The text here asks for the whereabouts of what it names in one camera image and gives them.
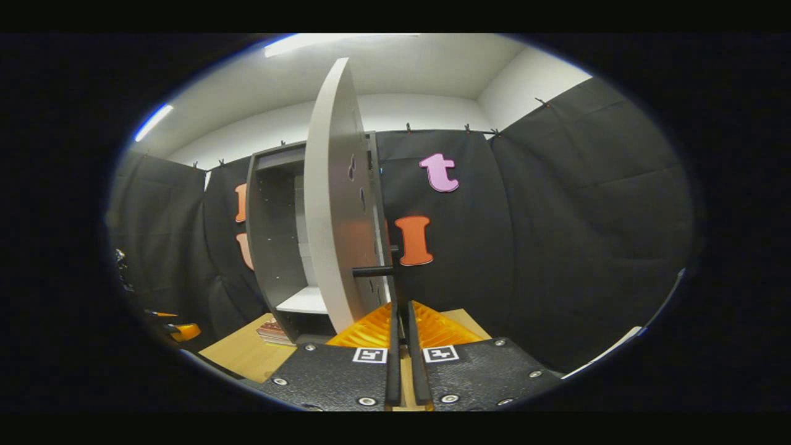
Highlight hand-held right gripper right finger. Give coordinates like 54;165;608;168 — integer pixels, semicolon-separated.
406;300;563;412

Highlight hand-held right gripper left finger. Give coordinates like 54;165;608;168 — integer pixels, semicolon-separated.
260;302;402;412

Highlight grey cabinet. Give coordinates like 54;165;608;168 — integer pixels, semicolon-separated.
245;132;396;345

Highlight white cabinet door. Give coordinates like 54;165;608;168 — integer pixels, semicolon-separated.
304;57;399;334

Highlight black backdrop cloth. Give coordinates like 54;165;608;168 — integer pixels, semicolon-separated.
108;77;696;375

